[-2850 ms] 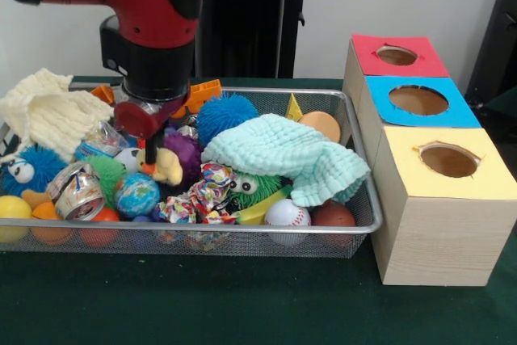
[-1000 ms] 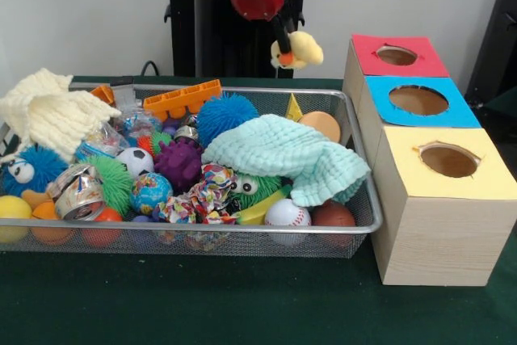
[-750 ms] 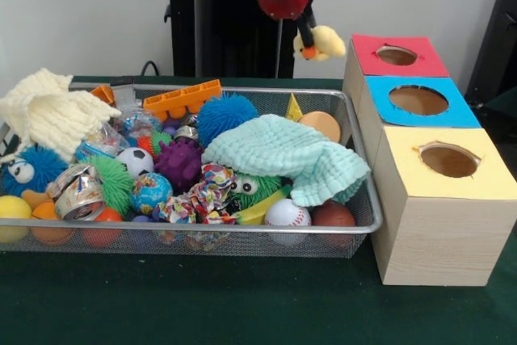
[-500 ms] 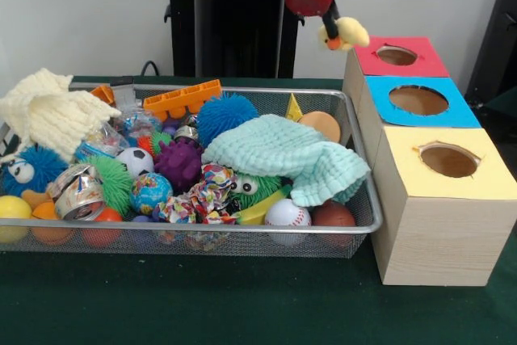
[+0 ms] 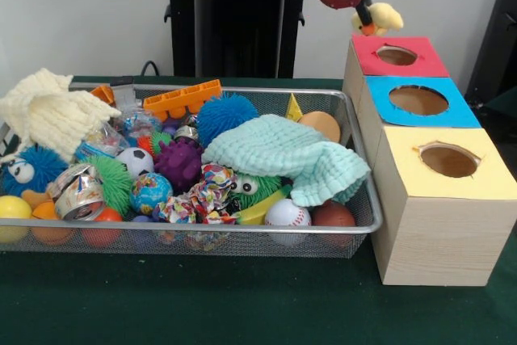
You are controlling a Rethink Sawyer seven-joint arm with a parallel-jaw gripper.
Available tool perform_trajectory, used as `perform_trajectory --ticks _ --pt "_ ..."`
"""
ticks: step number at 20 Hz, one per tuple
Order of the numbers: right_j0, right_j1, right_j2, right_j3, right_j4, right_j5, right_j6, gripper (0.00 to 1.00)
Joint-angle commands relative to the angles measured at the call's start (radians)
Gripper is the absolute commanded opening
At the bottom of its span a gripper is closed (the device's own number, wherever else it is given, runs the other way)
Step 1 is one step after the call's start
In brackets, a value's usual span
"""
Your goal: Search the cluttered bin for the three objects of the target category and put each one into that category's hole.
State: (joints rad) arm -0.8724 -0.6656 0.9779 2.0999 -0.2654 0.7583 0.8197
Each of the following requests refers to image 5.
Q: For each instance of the yellow plush duck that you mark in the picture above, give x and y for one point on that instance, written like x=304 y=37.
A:
x=383 y=18

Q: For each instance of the toy hamburger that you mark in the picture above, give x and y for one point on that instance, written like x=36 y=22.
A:
x=323 y=123

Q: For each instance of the mint green muslin cloth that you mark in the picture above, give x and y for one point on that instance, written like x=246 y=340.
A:
x=282 y=151

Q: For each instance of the cream muslin cloth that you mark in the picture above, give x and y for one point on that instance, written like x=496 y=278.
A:
x=48 y=114

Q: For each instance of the wooden box with three holes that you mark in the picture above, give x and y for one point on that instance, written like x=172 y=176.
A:
x=440 y=240

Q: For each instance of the yellow toy cheese wedge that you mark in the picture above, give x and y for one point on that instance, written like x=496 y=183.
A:
x=294 y=108

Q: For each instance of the black flat monitor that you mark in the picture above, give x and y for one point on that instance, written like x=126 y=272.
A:
x=497 y=38

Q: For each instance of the dark green side table cloth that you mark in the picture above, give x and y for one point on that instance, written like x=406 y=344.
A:
x=505 y=104

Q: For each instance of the plain blue spiky ball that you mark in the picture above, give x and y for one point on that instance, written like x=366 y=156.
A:
x=226 y=112

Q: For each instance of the brown toy football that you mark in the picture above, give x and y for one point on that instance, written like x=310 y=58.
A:
x=334 y=215

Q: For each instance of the green spiky toy with eyes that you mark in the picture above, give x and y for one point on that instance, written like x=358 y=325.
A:
x=254 y=193

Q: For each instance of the white toy baseball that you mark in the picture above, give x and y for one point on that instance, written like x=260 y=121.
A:
x=287 y=212

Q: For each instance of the purple spiky ball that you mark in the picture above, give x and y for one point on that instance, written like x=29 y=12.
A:
x=177 y=165

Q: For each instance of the multicolour patterned cloth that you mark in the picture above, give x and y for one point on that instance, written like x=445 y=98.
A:
x=206 y=195

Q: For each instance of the small toy soccer ball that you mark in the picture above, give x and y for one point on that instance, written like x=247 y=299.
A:
x=135 y=161

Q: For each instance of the blue globe ball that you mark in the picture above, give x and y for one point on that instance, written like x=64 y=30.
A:
x=150 y=193

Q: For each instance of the plain green spiky ball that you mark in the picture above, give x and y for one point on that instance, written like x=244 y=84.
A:
x=115 y=183

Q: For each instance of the crushed silver drink can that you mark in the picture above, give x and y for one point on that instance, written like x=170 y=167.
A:
x=78 y=195

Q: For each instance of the blue spiky ball with eyes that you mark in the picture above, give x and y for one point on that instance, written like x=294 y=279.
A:
x=36 y=167

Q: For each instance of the yellow smooth ball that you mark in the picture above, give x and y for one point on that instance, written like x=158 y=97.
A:
x=14 y=209

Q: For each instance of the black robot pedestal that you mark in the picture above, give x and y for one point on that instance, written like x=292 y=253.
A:
x=242 y=18

